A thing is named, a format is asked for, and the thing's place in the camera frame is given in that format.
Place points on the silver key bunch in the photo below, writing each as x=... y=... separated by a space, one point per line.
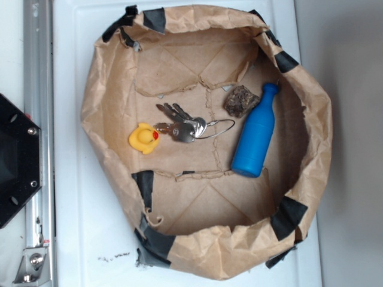
x=185 y=128

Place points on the yellow rubber duck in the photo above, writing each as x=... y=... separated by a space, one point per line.
x=144 y=138

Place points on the blue plastic bottle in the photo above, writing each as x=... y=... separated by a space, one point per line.
x=256 y=135

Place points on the brown rough rock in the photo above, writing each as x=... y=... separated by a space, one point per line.
x=240 y=101

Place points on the brown paper bag bin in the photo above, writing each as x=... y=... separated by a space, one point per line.
x=189 y=210

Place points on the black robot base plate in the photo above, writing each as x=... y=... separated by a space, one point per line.
x=20 y=160

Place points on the aluminium rail frame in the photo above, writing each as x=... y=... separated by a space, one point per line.
x=38 y=103

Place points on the metal corner bracket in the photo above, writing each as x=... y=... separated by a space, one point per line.
x=34 y=268

